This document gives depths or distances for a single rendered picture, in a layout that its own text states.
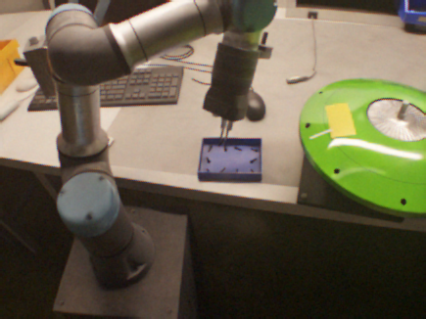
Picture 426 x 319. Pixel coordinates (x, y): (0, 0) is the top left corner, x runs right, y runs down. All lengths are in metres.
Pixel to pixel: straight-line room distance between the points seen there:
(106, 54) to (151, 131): 0.42
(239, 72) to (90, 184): 0.29
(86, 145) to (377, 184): 0.44
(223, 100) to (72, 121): 0.25
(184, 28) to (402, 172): 0.34
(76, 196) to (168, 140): 0.30
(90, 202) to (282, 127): 0.46
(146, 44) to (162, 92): 0.48
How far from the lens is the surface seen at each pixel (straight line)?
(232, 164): 0.65
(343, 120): 0.52
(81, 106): 0.49
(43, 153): 0.83
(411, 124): 0.55
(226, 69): 0.53
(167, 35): 0.37
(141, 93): 0.85
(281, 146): 0.70
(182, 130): 0.74
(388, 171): 0.47
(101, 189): 0.49
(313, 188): 0.62
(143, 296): 0.61
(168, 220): 0.67
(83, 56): 0.37
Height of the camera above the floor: 1.41
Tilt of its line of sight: 48 degrees down
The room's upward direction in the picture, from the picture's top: 6 degrees counter-clockwise
